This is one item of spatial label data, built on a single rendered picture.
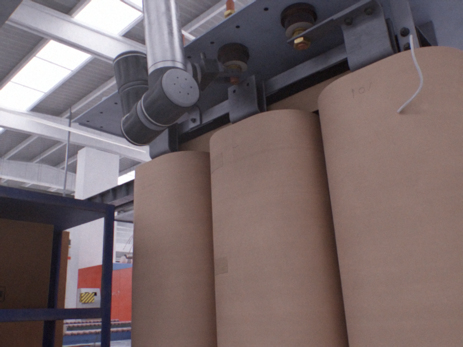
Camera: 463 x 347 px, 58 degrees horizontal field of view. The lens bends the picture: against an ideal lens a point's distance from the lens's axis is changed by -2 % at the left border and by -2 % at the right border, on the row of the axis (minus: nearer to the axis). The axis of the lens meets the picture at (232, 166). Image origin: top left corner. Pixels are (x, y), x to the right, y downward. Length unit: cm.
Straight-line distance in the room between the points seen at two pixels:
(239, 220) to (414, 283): 52
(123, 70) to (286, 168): 54
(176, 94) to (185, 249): 61
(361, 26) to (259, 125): 39
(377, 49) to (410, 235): 49
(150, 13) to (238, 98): 42
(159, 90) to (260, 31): 50
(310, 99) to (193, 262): 66
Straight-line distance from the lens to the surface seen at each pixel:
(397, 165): 102
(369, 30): 123
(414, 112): 104
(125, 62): 126
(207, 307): 145
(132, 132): 119
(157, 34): 115
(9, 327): 209
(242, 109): 139
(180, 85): 105
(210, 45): 146
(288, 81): 138
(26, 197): 148
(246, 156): 127
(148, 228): 157
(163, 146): 166
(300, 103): 137
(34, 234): 154
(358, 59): 120
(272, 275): 116
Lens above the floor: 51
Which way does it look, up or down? 19 degrees up
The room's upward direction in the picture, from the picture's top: 3 degrees counter-clockwise
